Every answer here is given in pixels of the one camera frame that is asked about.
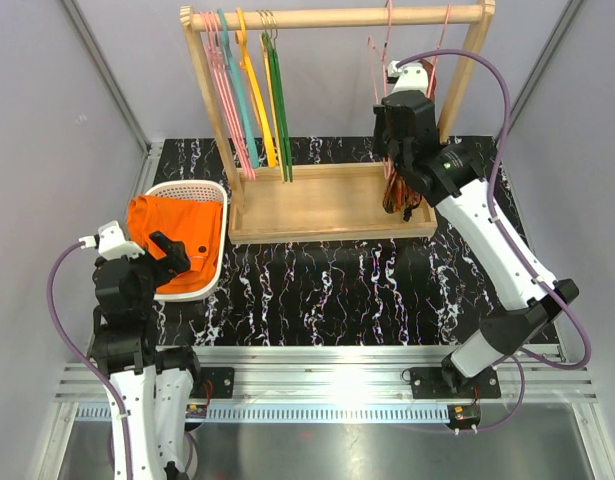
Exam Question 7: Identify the orange trousers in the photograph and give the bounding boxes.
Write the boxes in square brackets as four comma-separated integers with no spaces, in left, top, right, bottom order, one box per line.
[126,195,223,295]

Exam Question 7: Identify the camouflage patterned trousers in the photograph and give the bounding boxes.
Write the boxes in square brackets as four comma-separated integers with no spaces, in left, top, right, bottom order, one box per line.
[382,59,437,221]

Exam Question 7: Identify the wooden clothes rack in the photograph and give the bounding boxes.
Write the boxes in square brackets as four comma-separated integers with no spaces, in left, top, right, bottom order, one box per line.
[179,1,495,244]

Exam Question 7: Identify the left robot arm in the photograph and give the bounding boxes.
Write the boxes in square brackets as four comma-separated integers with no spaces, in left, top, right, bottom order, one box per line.
[90,222,204,479]

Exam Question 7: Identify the yellow plastic hanger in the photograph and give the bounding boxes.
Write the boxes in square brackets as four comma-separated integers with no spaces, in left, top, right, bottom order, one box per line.
[236,7,277,168]

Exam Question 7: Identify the teal plastic hanger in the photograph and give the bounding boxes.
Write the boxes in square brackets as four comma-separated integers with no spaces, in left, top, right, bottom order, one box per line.
[217,9,260,171]

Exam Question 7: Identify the green velvet hanger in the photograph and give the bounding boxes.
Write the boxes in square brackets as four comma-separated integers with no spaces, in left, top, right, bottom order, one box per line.
[269,38,293,182]
[261,33,289,182]

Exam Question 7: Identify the pink wire hanger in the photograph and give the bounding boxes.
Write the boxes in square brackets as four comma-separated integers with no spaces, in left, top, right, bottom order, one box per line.
[366,0,395,176]
[426,4,452,99]

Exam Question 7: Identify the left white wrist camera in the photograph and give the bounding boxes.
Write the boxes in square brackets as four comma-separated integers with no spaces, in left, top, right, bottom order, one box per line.
[78,221,145,260]

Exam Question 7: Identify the white slotted cable duct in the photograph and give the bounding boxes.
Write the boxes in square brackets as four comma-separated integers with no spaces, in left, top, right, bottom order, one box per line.
[74,403,483,422]

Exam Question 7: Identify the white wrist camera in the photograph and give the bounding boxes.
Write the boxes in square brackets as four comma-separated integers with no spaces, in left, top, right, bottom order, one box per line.
[386,60,429,95]
[78,221,145,260]

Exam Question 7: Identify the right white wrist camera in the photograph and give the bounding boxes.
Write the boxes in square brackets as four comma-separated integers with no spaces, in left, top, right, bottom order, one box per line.
[386,60,429,95]

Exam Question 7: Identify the pink wire hangers left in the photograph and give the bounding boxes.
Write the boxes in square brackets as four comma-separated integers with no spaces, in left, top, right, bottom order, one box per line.
[201,12,255,180]

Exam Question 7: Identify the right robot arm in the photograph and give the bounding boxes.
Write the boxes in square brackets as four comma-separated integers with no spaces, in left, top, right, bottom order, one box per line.
[374,90,579,396]

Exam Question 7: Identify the white perforated plastic basket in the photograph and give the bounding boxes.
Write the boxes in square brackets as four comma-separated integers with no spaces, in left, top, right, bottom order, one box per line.
[136,180,228,302]

